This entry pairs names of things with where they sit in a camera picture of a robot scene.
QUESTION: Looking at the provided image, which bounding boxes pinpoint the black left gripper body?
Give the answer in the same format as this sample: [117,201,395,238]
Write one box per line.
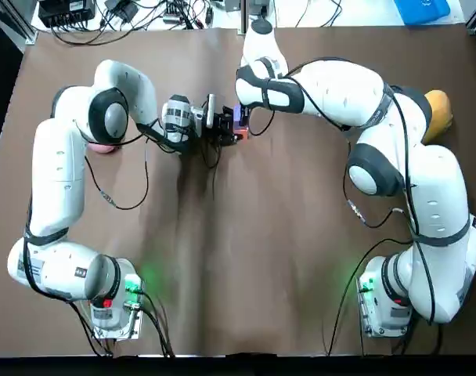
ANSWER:
[213,103,231,143]

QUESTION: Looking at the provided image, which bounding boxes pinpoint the purple foam square block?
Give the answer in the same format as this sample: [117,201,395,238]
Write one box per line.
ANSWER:
[233,104,250,128]

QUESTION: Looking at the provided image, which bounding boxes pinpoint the black power strip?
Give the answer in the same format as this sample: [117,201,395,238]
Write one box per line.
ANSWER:
[160,10,193,26]

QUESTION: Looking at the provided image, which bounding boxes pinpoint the pink plush toy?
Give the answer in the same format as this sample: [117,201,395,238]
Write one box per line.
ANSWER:
[88,141,121,155]

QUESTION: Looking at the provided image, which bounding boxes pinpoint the small black hub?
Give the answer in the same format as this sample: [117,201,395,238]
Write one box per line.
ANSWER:
[104,0,139,23]

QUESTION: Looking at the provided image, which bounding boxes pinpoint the black box device with ports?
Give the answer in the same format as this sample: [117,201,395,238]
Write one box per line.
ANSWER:
[38,0,97,29]

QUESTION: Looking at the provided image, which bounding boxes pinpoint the yellow duck plush toy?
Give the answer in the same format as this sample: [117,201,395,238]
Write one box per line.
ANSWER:
[421,89,454,144]

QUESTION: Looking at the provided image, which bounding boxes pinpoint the blue plastic tray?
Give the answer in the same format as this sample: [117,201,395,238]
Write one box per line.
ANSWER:
[391,0,451,24]

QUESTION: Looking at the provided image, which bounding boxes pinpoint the dangling cable with connector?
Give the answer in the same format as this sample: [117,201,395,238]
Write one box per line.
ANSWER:
[342,168,409,230]
[83,128,151,211]

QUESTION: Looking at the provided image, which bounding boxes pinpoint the black desk cable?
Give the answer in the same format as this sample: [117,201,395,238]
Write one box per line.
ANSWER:
[49,15,168,47]

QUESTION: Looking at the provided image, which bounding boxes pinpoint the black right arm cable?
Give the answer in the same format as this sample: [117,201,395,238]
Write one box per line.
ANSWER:
[245,58,445,326]

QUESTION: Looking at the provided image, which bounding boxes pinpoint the black base power cable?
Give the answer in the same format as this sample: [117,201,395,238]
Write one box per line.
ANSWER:
[323,238,413,357]

